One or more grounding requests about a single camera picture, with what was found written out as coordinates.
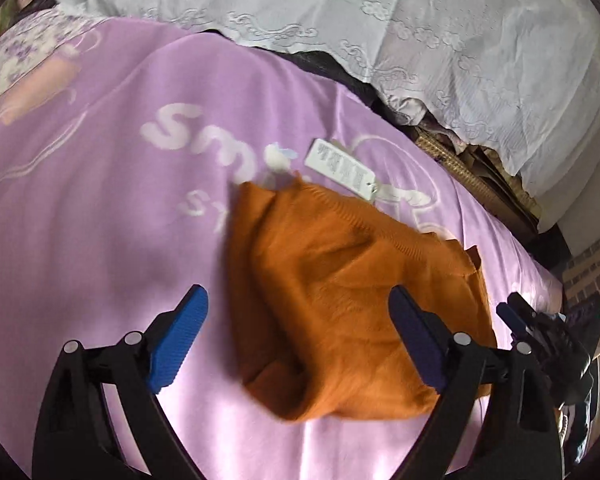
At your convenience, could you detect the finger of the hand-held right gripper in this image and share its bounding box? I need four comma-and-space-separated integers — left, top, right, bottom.
507, 291, 566, 326
496, 301, 533, 343

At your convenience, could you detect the brown woven mat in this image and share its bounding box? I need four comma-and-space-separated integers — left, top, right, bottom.
412, 127, 541, 233

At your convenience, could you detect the white lace cover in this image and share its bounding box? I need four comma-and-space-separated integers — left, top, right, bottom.
50, 0, 600, 233

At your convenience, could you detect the flattened cardboard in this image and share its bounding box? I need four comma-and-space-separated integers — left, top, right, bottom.
467, 142, 541, 213

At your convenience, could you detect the folded pale quilt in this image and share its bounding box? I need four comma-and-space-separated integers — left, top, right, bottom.
380, 92, 433, 126

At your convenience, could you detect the brown checked curtain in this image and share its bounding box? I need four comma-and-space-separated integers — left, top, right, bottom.
562, 232, 600, 321

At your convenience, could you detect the purple floral bed sheet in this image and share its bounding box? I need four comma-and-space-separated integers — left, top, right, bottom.
0, 10, 106, 111

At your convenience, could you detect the orange knit cardigan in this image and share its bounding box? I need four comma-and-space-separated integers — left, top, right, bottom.
228, 172, 498, 423

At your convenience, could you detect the purple printed blanket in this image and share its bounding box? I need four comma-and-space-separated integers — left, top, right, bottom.
0, 16, 566, 480

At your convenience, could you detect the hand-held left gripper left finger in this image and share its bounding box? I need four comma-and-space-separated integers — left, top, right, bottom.
32, 284, 210, 480

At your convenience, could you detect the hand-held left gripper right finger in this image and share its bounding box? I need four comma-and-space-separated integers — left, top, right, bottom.
389, 285, 563, 480

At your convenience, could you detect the white paper hang tag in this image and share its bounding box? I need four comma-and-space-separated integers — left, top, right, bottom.
304, 137, 378, 201

